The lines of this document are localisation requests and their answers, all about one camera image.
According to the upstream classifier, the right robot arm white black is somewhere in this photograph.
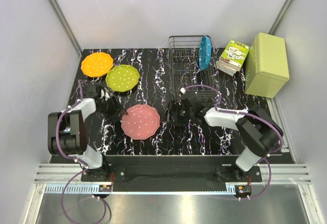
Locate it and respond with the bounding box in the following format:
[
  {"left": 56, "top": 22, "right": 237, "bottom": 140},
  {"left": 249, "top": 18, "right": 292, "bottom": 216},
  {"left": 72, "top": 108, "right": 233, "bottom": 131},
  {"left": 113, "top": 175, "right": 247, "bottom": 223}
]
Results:
[{"left": 163, "top": 99, "right": 284, "bottom": 182}]

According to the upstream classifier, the pink dotted plate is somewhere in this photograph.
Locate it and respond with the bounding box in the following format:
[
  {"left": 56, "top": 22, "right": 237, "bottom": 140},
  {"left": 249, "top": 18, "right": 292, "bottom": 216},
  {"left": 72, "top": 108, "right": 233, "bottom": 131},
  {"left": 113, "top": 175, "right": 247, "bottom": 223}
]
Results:
[{"left": 121, "top": 104, "right": 160, "bottom": 140}]

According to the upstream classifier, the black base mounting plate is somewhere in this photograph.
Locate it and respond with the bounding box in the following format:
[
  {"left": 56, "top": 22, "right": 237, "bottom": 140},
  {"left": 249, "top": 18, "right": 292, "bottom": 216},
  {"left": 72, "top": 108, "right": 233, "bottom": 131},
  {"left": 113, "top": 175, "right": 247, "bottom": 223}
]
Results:
[{"left": 82, "top": 164, "right": 263, "bottom": 183}]

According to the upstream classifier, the blue dotted plate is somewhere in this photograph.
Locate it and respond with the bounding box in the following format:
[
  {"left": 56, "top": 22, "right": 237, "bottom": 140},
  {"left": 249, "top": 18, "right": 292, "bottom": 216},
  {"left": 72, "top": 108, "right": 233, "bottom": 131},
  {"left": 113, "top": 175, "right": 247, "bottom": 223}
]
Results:
[{"left": 199, "top": 35, "right": 212, "bottom": 71}]

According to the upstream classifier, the black wire dish rack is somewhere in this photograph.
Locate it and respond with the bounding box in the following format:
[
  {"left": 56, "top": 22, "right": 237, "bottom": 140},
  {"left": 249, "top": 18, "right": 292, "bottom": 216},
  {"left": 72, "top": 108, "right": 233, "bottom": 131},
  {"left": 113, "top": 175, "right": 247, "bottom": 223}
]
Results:
[{"left": 169, "top": 35, "right": 218, "bottom": 103}]

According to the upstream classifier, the green book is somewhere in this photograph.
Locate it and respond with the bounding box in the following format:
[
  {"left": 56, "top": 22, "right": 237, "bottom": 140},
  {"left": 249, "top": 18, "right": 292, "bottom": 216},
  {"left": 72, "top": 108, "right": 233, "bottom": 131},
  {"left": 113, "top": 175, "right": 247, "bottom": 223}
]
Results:
[{"left": 216, "top": 39, "right": 250, "bottom": 76}]

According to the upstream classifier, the purple cable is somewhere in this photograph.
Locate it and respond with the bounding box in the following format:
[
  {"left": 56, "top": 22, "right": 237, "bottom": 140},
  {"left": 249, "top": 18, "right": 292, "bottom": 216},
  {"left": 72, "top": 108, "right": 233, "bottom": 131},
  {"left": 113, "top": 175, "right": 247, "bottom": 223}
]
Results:
[
  {"left": 55, "top": 79, "right": 112, "bottom": 221},
  {"left": 182, "top": 85, "right": 284, "bottom": 201}
]

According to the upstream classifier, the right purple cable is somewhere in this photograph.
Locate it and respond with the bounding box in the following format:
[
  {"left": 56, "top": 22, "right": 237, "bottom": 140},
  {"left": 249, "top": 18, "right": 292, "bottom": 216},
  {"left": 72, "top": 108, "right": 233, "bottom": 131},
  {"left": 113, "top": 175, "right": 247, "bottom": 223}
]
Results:
[{"left": 182, "top": 85, "right": 284, "bottom": 201}]

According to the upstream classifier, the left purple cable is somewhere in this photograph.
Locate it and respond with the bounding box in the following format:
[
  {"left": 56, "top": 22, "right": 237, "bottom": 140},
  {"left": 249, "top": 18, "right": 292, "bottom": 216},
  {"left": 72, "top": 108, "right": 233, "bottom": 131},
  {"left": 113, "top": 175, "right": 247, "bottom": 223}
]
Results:
[{"left": 55, "top": 79, "right": 112, "bottom": 221}]

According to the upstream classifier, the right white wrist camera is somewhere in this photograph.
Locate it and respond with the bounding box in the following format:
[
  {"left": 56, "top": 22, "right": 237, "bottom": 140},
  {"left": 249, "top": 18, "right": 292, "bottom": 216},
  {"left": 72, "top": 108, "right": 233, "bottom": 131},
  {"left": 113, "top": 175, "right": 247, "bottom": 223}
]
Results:
[{"left": 179, "top": 87, "right": 186, "bottom": 99}]

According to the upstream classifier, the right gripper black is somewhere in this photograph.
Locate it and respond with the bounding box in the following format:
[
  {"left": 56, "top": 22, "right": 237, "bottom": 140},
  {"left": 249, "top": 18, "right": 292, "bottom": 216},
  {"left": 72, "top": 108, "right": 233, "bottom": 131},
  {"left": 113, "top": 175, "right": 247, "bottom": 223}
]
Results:
[{"left": 160, "top": 100, "right": 194, "bottom": 127}]

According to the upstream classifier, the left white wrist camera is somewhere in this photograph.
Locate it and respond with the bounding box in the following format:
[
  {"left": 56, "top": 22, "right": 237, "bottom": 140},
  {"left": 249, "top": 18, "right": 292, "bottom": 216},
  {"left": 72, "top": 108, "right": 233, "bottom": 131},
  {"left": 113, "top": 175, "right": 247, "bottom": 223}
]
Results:
[{"left": 99, "top": 87, "right": 111, "bottom": 101}]

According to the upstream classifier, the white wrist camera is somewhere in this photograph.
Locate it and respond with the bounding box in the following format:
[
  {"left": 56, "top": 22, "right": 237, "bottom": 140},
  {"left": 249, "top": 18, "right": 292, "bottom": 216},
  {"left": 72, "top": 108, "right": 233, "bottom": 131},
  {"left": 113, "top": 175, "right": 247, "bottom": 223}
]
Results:
[
  {"left": 179, "top": 87, "right": 186, "bottom": 99},
  {"left": 99, "top": 87, "right": 111, "bottom": 101}
]

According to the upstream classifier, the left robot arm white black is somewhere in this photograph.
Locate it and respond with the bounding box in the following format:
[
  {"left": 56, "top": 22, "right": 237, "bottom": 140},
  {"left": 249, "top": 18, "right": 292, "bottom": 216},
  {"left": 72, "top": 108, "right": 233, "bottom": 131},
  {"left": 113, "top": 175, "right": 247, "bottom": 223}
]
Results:
[{"left": 48, "top": 84, "right": 128, "bottom": 181}]

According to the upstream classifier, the orange dotted plate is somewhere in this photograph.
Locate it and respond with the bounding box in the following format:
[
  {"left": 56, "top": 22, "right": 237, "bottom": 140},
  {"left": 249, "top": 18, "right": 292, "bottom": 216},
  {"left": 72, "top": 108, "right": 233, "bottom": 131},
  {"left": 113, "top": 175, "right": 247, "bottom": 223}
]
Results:
[{"left": 81, "top": 52, "right": 114, "bottom": 78}]

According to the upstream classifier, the green dotted plate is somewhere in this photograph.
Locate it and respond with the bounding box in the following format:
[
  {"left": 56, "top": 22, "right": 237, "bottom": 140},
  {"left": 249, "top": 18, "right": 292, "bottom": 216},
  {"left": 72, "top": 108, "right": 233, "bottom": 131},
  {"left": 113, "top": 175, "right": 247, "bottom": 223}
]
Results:
[{"left": 105, "top": 64, "right": 140, "bottom": 93}]

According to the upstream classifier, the light green box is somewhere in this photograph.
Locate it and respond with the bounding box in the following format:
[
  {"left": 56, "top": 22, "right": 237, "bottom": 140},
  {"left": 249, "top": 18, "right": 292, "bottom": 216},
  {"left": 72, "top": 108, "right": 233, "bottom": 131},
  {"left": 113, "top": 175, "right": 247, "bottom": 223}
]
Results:
[{"left": 245, "top": 33, "right": 290, "bottom": 98}]

